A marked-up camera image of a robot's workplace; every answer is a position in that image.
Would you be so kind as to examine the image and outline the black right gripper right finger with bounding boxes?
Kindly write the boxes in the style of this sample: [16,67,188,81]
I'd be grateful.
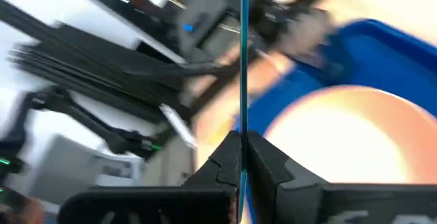
[247,130,437,224]

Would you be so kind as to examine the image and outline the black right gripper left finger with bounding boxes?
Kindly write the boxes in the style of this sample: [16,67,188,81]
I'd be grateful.
[57,130,242,224]

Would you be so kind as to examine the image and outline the peach orange round plate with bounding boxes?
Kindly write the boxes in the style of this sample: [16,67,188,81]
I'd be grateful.
[262,84,437,186]

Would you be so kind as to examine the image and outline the teal toothbrush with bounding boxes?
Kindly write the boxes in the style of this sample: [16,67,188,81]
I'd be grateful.
[237,0,252,224]

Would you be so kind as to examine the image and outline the blue plastic tray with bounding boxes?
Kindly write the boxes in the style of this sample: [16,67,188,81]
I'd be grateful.
[234,18,437,224]

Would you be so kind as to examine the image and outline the grey desk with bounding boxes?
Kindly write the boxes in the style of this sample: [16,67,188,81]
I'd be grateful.
[25,134,145,205]

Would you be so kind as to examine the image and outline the silver aluminium bracket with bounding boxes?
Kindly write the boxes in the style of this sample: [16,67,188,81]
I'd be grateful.
[159,103,198,149]

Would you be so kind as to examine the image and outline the black aluminium table frame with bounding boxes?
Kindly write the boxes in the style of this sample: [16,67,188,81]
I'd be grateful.
[0,0,260,124]

